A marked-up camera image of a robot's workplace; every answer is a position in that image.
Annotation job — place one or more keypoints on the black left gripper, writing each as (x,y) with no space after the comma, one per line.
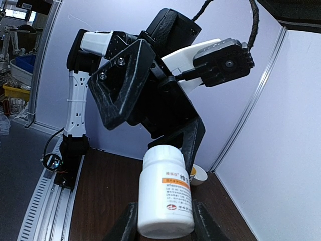
(136,86)

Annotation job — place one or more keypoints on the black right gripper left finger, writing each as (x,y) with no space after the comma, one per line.
(125,228)

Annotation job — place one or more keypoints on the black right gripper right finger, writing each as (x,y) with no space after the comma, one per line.
(206,228)

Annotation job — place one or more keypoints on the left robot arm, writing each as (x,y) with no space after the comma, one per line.
(168,32)

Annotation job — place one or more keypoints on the small beige cup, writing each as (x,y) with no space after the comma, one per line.
(197,175)

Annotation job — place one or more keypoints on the blue storage bin background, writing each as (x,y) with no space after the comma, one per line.
(26,63)

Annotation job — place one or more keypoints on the yellow storage bin background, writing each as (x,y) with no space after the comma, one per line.
(16,93)

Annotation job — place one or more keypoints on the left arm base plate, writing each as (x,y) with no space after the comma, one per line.
(67,177)

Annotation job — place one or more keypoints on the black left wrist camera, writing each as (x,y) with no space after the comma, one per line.
(209,63)

